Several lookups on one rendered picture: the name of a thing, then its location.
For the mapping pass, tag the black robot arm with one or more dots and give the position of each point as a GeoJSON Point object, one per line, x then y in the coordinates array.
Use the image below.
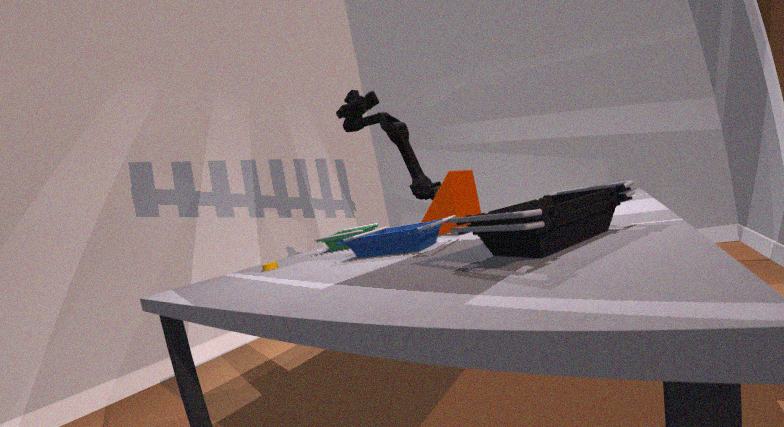
{"type": "Point", "coordinates": [397, 131]}

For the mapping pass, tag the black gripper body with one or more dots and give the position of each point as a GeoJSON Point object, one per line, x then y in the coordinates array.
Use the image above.
{"type": "Point", "coordinates": [372, 99]}

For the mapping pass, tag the blue plastic tray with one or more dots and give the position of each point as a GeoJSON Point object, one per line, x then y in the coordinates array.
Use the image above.
{"type": "Point", "coordinates": [396, 240]}

